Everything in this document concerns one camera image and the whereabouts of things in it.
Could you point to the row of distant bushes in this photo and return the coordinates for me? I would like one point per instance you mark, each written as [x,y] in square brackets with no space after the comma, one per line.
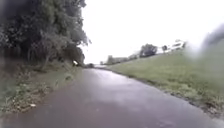
[116,60]

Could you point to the wet dark asphalt path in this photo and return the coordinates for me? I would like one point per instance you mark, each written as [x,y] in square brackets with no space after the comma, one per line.
[110,100]

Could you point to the dark round tree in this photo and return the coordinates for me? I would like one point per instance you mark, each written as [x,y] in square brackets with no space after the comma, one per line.
[148,50]

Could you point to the grassy slope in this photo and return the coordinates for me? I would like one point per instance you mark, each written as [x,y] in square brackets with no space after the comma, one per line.
[173,71]

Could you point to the white building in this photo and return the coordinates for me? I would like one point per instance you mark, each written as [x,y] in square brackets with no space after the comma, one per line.
[177,44]

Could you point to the large dense trees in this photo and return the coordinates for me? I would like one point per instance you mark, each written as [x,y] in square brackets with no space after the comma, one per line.
[40,30]

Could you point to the weedy grass verge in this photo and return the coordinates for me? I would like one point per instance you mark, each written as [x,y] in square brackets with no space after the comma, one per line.
[30,86]

